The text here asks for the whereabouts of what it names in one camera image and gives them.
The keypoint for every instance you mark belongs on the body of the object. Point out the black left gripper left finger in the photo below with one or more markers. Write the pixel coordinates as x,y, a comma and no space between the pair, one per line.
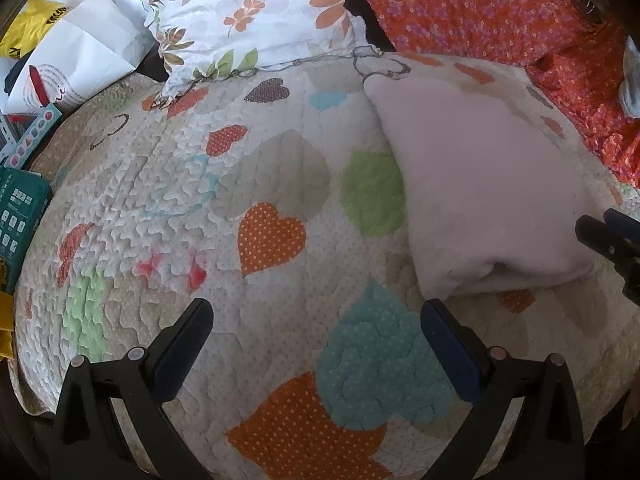
88,441

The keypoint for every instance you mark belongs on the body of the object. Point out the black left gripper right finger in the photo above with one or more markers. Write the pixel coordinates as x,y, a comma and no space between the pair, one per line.
546,441

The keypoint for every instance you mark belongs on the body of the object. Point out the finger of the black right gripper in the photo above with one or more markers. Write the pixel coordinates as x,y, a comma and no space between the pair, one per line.
597,236
622,225

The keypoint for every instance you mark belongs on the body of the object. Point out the pink grey-cuffed sweater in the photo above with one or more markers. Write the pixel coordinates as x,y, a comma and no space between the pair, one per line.
492,203

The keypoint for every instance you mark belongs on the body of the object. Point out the grey small garment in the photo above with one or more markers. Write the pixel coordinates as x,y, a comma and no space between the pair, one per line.
629,91

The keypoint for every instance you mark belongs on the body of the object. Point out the red floral bedsheet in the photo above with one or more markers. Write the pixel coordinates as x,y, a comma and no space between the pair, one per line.
582,81

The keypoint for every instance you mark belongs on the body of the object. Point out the red floral pillow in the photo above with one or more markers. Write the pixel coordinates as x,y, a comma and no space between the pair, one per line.
514,32

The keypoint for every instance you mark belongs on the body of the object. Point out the teal printed package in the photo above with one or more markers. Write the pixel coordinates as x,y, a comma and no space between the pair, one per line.
24,199

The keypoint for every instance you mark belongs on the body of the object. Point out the heart-patterned patchwork quilt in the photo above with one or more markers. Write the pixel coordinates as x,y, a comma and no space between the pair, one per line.
277,198

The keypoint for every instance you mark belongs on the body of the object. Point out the white plastic bag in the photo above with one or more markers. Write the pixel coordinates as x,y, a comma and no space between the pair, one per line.
93,46

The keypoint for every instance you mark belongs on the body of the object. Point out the yellow plastic bag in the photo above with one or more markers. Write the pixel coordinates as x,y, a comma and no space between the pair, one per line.
30,26

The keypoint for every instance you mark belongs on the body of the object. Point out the white floral pillow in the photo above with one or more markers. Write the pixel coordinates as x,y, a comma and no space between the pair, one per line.
216,39

